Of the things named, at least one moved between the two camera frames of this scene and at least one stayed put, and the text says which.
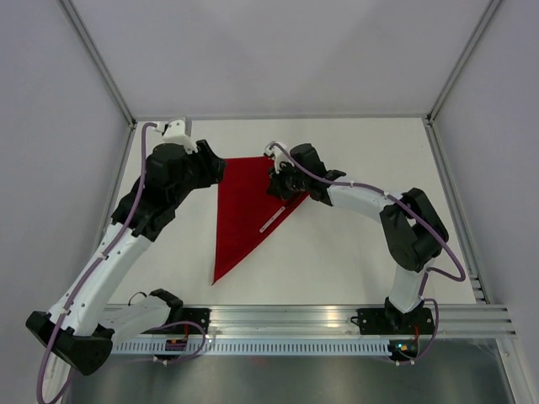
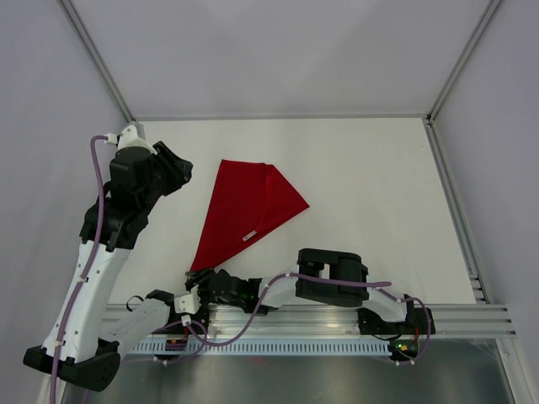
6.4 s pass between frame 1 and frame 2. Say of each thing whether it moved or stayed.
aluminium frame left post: stayed
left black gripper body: moved
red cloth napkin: moved
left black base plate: stayed
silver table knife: moved
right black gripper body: moved
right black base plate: stayed
